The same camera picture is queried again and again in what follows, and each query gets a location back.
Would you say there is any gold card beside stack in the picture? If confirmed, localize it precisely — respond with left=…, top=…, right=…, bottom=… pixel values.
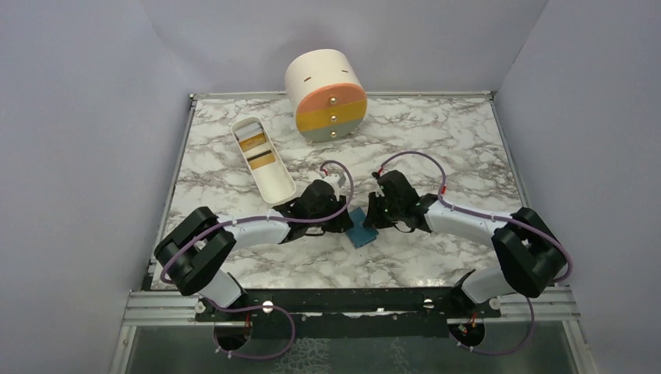
left=239, top=132, right=267, bottom=153

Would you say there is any long white card tray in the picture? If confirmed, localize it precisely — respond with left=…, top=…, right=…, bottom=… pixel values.
left=231, top=117, right=296, bottom=205

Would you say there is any gold card in tray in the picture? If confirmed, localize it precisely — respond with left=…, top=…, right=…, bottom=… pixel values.
left=247, top=150, right=276, bottom=170

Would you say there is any blue leather card holder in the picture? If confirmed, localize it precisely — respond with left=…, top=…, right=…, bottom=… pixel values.
left=345, top=207, right=378, bottom=249

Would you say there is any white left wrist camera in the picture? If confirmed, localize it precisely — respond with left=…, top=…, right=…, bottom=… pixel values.
left=322, top=174, right=347, bottom=199

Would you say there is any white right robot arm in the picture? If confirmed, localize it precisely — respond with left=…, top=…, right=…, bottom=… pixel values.
left=363, top=170, right=571, bottom=317

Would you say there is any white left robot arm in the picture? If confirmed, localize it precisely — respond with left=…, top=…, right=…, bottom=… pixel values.
left=154, top=179, right=353, bottom=320

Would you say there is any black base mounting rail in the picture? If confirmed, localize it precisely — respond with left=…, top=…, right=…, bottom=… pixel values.
left=195, top=287, right=501, bottom=340

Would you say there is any round three-drawer mini cabinet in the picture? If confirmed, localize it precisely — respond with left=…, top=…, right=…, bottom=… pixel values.
left=285, top=49, right=368, bottom=143

